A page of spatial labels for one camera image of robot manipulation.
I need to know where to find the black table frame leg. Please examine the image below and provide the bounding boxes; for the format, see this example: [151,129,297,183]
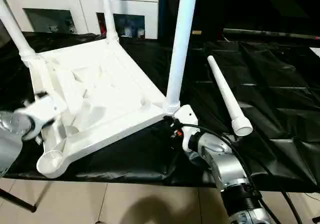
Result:
[0,187,38,213]

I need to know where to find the white plastic table leg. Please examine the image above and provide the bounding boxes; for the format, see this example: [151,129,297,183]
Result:
[206,54,254,137]
[0,0,35,63]
[164,0,199,115]
[100,0,119,44]

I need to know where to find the black mat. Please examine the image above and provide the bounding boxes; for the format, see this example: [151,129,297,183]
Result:
[0,30,320,194]

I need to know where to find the blue upright panel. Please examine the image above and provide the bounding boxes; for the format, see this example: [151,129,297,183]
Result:
[158,0,176,40]

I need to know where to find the red carton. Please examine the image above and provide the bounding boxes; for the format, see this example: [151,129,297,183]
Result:
[98,13,106,34]

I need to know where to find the white plastic table top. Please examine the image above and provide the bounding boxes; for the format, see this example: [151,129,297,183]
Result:
[21,37,176,179]

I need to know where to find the dark metal bar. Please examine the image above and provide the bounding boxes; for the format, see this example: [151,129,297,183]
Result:
[222,28,320,41]

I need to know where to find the white paper sheet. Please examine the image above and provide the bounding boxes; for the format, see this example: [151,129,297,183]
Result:
[309,46,320,60]

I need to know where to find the white sideboard cabinet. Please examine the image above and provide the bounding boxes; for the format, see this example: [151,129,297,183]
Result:
[1,0,161,40]

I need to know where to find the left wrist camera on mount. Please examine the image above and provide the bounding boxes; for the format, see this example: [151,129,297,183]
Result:
[14,90,68,142]

